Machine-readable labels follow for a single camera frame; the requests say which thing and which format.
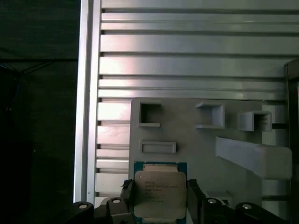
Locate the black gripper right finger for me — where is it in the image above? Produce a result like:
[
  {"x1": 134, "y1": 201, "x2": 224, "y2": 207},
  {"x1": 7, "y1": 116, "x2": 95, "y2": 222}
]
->
[{"x1": 186, "y1": 178, "x2": 290, "y2": 224}]

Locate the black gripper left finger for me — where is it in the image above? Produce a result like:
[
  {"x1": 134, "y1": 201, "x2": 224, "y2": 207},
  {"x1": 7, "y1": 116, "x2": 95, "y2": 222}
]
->
[{"x1": 71, "y1": 178, "x2": 135, "y2": 224}]

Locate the silver CPU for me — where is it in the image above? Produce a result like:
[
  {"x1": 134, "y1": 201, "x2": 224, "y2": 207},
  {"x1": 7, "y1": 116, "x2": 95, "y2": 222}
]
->
[{"x1": 133, "y1": 161, "x2": 187, "y2": 221}]

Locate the grey parts rack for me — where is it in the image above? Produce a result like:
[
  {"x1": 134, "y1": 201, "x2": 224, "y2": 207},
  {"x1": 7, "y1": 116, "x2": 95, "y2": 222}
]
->
[{"x1": 128, "y1": 97, "x2": 293, "y2": 210}]

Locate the black PC case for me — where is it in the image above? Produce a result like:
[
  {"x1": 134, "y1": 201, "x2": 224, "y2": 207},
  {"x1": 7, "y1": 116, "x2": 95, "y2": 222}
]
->
[{"x1": 282, "y1": 57, "x2": 299, "y2": 224}]

